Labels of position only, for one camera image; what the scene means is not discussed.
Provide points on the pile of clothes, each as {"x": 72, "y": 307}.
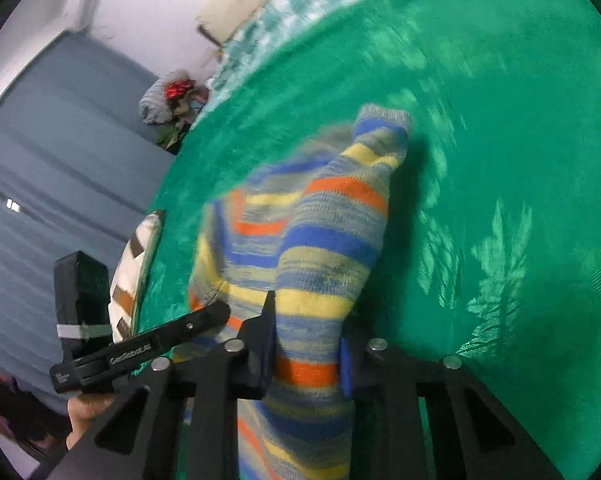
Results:
{"x": 173, "y": 105}

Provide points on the green checked bedsheet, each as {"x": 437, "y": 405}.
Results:
{"x": 280, "y": 15}

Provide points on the striped knit sweater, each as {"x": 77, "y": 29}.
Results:
{"x": 320, "y": 260}

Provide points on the dark cloth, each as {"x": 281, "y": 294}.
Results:
{"x": 15, "y": 415}

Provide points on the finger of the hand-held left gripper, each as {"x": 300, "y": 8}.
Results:
{"x": 205, "y": 322}

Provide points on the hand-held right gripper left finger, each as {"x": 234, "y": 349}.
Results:
{"x": 253, "y": 360}

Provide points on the blue-grey curtain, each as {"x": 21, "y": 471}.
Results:
{"x": 55, "y": 170}

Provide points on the green blanket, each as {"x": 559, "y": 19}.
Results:
{"x": 480, "y": 185}

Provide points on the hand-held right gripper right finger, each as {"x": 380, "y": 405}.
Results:
{"x": 348, "y": 365}

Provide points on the person's left hand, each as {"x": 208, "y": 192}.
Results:
{"x": 88, "y": 412}

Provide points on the white brown patterned pillow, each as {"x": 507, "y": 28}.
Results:
{"x": 130, "y": 280}

